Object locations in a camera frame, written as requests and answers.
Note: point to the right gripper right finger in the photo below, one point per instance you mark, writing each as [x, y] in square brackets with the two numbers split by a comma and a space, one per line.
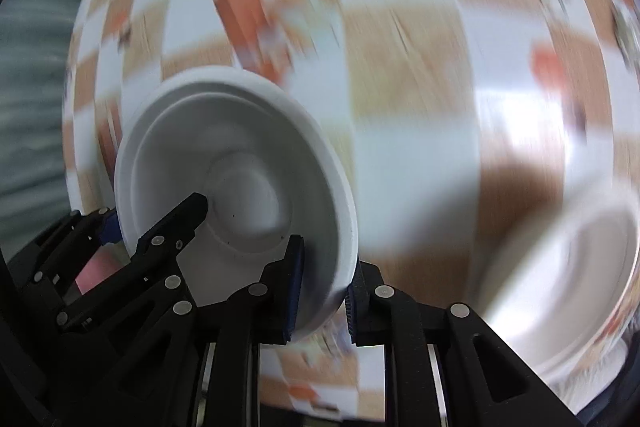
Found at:
[444, 368]

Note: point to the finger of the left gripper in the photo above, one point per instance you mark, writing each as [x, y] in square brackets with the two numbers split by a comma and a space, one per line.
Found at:
[154, 280]
[108, 229]

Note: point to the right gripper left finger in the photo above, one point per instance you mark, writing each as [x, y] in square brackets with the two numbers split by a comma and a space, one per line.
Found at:
[261, 313]

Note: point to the large white paper bowl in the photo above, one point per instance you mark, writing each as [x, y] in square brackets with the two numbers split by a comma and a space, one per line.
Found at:
[267, 172]

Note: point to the pink plastic plate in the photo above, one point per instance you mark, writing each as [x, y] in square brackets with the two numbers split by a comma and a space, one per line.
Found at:
[100, 267]

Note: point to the green curtain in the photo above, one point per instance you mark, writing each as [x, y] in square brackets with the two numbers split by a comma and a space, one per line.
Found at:
[35, 35]

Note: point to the checkered patterned tablecloth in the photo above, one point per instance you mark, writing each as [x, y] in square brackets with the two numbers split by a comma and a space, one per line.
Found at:
[453, 118]

